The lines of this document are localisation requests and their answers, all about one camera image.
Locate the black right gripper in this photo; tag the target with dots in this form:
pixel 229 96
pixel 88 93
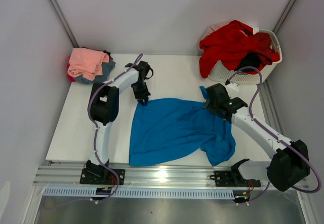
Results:
pixel 209 105

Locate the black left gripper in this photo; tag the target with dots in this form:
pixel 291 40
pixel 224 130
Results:
pixel 144 96

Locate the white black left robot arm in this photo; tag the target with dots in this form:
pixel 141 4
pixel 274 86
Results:
pixel 103 109

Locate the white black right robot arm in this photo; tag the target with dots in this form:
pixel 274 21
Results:
pixel 288 159

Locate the white perforated laundry basket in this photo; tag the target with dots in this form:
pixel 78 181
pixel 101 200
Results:
pixel 220 74

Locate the grey blue folded t shirt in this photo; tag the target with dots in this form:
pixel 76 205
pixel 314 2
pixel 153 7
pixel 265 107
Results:
pixel 106 70

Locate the black garment in basket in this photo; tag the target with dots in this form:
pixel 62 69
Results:
pixel 251 59

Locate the pale pink garment in basket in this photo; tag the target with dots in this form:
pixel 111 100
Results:
pixel 212 28

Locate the dark red folded t shirt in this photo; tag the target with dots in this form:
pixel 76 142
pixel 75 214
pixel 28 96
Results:
pixel 73 79

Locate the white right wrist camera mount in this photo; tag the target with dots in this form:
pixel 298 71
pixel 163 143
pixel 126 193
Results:
pixel 232 86

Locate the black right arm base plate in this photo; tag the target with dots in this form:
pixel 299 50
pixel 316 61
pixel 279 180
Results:
pixel 229 178

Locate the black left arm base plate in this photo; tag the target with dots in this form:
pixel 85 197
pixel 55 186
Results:
pixel 101 177

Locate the white slotted cable duct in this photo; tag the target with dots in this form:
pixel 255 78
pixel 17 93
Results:
pixel 139 193

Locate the aluminium front rail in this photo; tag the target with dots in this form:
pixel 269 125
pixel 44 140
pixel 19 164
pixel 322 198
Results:
pixel 159 176

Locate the aluminium corner post right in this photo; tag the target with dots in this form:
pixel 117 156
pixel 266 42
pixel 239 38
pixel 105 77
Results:
pixel 284 15

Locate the aluminium corner post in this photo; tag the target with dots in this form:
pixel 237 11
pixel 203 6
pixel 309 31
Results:
pixel 284 15
pixel 63 22

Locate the aluminium corner post left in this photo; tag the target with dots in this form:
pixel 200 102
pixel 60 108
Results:
pixel 63 22

